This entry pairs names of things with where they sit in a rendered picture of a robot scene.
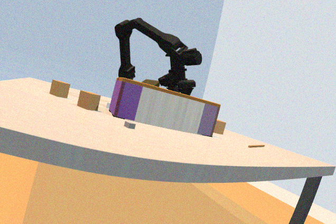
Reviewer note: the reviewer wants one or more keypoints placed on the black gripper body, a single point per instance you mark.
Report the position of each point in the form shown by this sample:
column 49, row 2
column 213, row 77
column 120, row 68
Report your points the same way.
column 183, row 82

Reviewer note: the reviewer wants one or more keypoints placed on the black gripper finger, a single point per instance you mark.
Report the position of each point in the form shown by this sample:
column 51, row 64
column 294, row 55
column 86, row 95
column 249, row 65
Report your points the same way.
column 186, row 91
column 174, row 89

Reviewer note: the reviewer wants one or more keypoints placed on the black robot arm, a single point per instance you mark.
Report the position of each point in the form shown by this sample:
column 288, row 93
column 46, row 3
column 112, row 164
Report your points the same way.
column 167, row 42

